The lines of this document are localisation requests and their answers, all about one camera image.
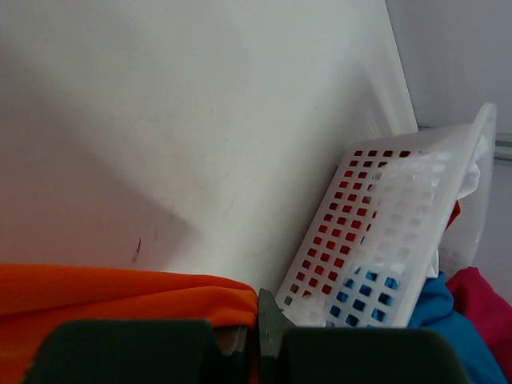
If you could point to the orange t shirt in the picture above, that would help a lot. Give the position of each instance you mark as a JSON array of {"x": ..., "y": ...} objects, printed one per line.
[{"x": 35, "y": 299}]

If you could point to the white t shirt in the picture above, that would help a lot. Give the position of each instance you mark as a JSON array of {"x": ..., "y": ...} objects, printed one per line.
[{"x": 473, "y": 173}]

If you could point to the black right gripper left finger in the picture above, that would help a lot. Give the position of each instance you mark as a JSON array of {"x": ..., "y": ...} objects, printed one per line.
[{"x": 142, "y": 351}]

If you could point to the magenta pink t shirt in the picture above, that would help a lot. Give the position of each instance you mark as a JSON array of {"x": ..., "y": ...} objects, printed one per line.
[{"x": 489, "y": 313}]

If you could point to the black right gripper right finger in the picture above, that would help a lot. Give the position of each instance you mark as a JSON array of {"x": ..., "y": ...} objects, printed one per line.
[{"x": 294, "y": 354}]

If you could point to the red t shirt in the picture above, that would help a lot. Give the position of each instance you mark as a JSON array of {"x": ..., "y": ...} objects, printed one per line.
[{"x": 372, "y": 217}]

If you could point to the blue t shirt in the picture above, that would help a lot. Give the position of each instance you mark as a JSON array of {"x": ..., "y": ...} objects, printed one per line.
[{"x": 460, "y": 340}]

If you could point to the white plastic laundry basket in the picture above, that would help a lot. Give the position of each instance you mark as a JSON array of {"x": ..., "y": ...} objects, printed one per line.
[{"x": 457, "y": 225}]

